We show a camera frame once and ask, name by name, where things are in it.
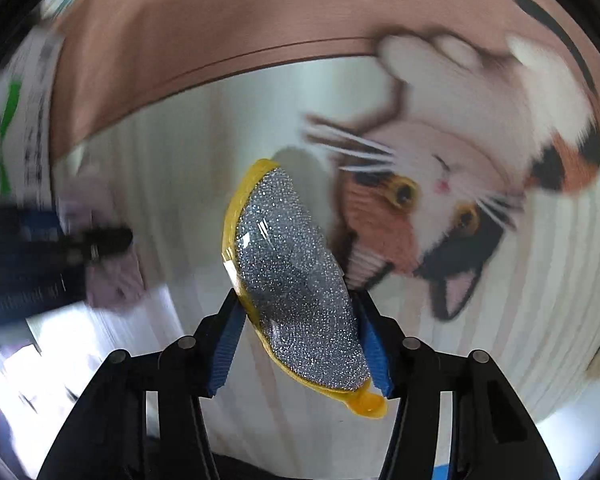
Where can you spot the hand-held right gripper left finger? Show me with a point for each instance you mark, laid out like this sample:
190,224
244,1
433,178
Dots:
220,355

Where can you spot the purple cloth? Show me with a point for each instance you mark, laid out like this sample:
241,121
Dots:
125,280

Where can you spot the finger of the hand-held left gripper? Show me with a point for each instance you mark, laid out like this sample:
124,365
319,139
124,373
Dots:
105,241

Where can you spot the yellow silver scrubber sponge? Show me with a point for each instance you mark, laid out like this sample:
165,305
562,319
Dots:
290,270

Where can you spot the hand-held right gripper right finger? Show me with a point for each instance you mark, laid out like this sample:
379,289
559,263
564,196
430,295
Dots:
377,355

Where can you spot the cardboard box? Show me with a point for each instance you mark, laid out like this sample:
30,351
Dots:
30,110

